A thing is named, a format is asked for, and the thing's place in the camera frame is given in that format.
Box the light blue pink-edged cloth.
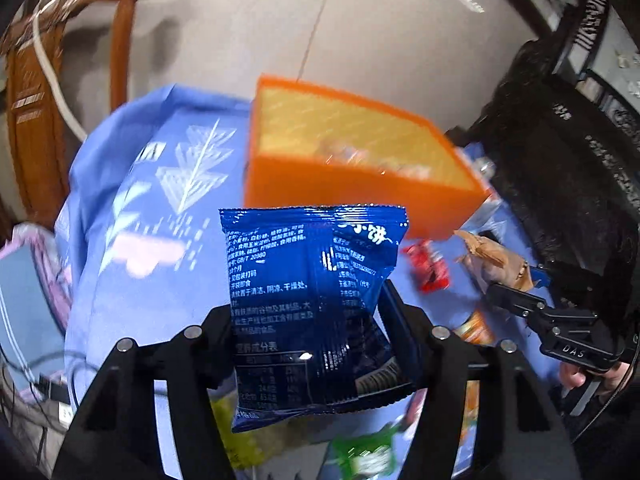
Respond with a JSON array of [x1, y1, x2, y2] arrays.
[[0, 225, 76, 351]]

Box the dark carved wooden furniture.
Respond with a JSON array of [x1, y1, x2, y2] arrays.
[[445, 35, 640, 341]]

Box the carved wooden chair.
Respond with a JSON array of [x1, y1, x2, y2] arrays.
[[0, 0, 176, 226]]

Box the blue printed tablecloth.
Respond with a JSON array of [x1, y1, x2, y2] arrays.
[[52, 85, 531, 480]]

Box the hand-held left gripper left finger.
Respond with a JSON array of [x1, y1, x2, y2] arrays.
[[52, 305, 238, 480]]

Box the blue biscuit packet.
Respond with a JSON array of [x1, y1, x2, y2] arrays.
[[220, 203, 418, 435]]

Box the orange cardboard box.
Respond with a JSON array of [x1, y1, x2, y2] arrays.
[[245, 75, 493, 241]]

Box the white power cable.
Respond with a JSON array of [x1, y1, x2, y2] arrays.
[[32, 0, 88, 143]]

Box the red white-label snack packet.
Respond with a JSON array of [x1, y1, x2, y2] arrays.
[[402, 240, 451, 293]]

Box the person's right forearm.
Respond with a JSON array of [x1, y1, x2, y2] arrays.
[[565, 355, 640, 480]]

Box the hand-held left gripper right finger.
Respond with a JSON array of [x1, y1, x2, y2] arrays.
[[377, 282, 576, 480]]

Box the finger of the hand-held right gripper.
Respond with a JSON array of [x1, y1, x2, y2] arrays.
[[529, 260, 606, 311], [486, 284, 548, 318]]

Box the person's right hand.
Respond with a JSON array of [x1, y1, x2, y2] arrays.
[[559, 357, 598, 398]]

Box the framed picture behind furniture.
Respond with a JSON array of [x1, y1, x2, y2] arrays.
[[500, 0, 640, 126]]

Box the black power adapter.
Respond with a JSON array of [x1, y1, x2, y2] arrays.
[[35, 377, 71, 403]]

